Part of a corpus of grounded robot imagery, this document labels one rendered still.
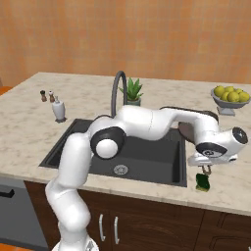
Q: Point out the dark brown pepper shaker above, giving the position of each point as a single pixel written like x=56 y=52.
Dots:
x=43 y=96

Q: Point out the green and yellow sponge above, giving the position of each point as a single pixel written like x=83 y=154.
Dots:
x=202 y=182

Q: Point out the dark grey curved tap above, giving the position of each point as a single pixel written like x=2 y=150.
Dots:
x=114 y=94

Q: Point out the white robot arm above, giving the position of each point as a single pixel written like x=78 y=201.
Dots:
x=73 y=170

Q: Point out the dark wood cupboard door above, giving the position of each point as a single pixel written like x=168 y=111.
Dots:
x=225 y=232
x=98 y=209
x=157 y=225

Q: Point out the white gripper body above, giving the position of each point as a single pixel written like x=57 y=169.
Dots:
x=212 y=160

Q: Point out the grey dishwasher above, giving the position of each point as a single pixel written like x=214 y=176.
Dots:
x=19 y=219

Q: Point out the yellow lemon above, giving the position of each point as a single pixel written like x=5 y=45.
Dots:
x=225 y=96
x=239 y=90
x=233 y=96
x=244 y=96
x=229 y=89
x=219 y=90

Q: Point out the dark grey sink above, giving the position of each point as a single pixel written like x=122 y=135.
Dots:
x=150 y=157

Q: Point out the green plant in pot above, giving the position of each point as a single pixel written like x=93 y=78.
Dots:
x=133 y=90

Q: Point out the white soap dispenser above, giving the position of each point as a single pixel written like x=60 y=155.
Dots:
x=59 y=110

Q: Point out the brown and white salt shaker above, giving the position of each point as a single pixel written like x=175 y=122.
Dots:
x=51 y=97

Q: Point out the grey fruit bowl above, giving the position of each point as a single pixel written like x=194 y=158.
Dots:
x=228 y=106

